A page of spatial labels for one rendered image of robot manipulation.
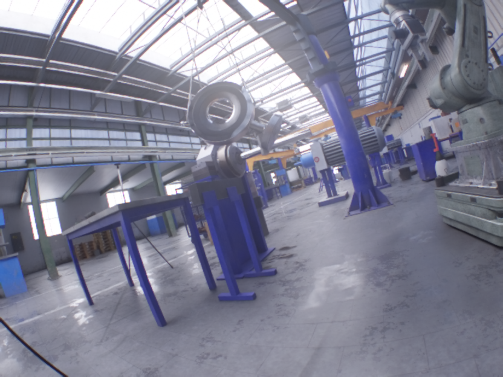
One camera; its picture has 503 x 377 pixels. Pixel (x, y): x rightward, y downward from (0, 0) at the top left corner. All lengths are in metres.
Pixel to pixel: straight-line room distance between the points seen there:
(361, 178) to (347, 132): 0.71
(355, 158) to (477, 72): 2.35
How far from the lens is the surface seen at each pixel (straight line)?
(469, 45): 1.84
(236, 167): 2.25
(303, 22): 4.32
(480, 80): 1.72
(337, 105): 3.61
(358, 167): 3.49
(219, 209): 2.09
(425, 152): 4.68
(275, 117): 1.18
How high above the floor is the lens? 0.69
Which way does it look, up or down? 2 degrees up
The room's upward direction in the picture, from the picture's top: 16 degrees counter-clockwise
